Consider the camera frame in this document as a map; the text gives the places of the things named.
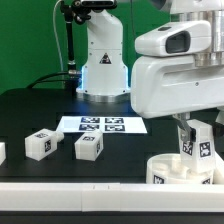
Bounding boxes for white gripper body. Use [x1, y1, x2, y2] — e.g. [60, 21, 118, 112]
[131, 55, 224, 118]

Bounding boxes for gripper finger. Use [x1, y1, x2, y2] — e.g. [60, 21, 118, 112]
[173, 112, 196, 143]
[216, 108, 224, 126]

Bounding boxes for white round stool seat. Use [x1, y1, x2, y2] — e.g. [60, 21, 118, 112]
[146, 153, 214, 184]

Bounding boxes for paper sheet with tags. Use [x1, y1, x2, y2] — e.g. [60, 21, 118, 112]
[57, 116, 147, 134]

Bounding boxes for white part at left edge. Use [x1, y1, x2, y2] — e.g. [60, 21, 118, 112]
[0, 142, 6, 165]

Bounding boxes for white L-shaped fence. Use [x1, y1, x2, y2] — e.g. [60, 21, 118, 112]
[0, 159, 224, 213]

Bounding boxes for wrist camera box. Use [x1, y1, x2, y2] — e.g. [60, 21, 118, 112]
[135, 20, 212, 57]

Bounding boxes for black cables on table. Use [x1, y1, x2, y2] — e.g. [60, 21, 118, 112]
[25, 71, 83, 90]

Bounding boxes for white cable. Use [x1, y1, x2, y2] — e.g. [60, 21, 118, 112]
[52, 0, 66, 73]

